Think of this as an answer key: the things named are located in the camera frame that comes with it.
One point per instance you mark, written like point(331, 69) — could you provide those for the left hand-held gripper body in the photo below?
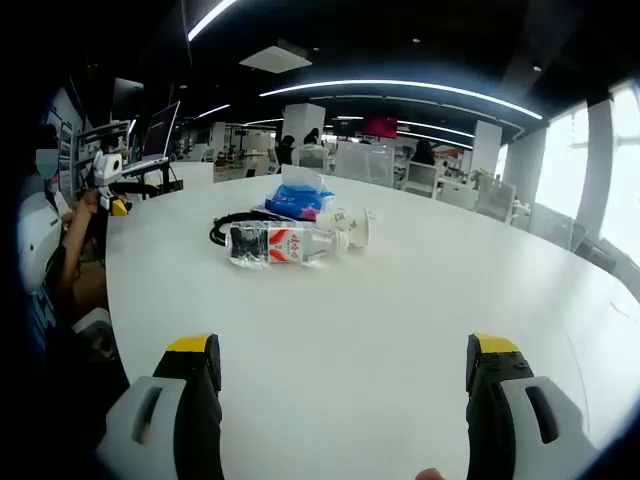
point(105, 172)

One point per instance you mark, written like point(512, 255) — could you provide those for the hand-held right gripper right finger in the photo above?
point(490, 400)

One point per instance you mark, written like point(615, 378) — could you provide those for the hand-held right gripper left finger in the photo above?
point(195, 400)

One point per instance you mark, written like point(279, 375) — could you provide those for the blue tissue packet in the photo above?
point(261, 208)

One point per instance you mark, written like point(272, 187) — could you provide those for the clear plastic water bottle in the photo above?
point(285, 245)

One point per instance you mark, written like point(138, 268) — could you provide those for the blue tissue pack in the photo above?
point(300, 197)

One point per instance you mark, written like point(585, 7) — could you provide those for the white paper cup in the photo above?
point(350, 225)

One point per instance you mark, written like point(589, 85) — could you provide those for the person's left hand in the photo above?
point(90, 201)

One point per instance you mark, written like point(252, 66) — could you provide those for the person's right hand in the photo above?
point(431, 475)

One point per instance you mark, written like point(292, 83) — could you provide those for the white desk shelf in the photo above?
point(105, 130)

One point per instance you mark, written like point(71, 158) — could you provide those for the silver laptop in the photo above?
point(160, 130)

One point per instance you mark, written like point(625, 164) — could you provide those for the black monitor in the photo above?
point(127, 100)

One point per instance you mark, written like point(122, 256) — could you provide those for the white side table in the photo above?
point(195, 175)

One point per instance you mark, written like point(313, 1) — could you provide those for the white chest-worn device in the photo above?
point(37, 235)

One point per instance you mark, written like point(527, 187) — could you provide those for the person's dark clothed torso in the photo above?
point(60, 380)

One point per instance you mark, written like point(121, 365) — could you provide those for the curved ceiling light strip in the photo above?
point(210, 19)

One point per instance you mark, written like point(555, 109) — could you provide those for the white office chair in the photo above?
point(314, 159)
point(422, 180)
point(495, 200)

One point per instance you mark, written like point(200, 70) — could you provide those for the white ceiling panel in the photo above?
point(275, 59)

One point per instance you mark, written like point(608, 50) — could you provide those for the green potted plant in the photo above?
point(482, 179)

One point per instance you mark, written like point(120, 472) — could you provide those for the bright window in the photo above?
point(622, 170)
point(562, 165)

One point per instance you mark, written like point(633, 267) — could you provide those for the white mesh chair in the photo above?
point(365, 165)

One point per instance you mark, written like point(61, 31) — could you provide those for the long curved ceiling light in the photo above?
point(400, 82)

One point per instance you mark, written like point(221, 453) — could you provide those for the wall poster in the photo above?
point(65, 145)

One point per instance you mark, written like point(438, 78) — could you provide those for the red wall screen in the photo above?
point(380, 126)

